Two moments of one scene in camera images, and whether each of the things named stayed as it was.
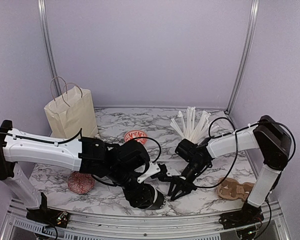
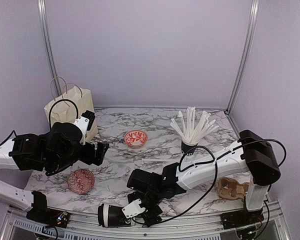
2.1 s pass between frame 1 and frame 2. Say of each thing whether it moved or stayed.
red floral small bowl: stayed
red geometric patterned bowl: stayed
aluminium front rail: stayed
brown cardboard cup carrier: stayed
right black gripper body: moved
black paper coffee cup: moved
